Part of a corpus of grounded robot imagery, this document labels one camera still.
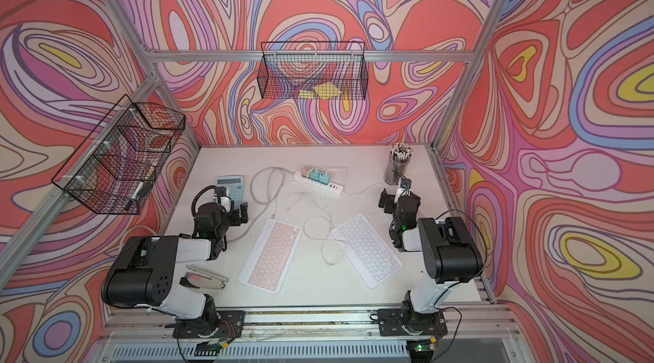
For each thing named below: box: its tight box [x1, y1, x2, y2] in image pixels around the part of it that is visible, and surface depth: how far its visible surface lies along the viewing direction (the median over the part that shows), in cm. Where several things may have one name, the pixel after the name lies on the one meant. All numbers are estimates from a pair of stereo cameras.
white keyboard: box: [331, 213, 404, 290], surface depth 88 cm
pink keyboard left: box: [237, 218, 305, 294], surface depth 88 cm
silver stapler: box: [178, 265, 230, 290], surface depth 82 cm
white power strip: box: [292, 171, 345, 197], surface depth 105 cm
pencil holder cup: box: [383, 142, 414, 186], surface depth 98 cm
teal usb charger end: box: [318, 172, 331, 185], surface depth 103 cm
